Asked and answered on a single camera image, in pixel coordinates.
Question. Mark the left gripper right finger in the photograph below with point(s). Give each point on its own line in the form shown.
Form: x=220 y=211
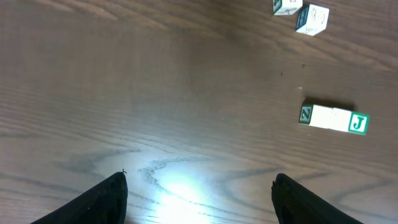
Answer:
x=295 y=204

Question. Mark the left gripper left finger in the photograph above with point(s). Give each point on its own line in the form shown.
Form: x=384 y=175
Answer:
x=105 y=203

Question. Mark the plain white wooden block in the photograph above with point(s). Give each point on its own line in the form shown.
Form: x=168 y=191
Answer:
x=316 y=116

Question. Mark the blue edged picture block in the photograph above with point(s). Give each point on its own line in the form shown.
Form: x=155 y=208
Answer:
x=340 y=119

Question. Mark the green letter J block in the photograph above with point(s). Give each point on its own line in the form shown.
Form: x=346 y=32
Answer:
x=358 y=123

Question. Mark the wooden block round picture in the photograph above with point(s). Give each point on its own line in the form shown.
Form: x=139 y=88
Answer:
x=312 y=20

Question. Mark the wooden block animal picture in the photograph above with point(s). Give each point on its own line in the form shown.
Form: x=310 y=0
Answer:
x=286 y=7

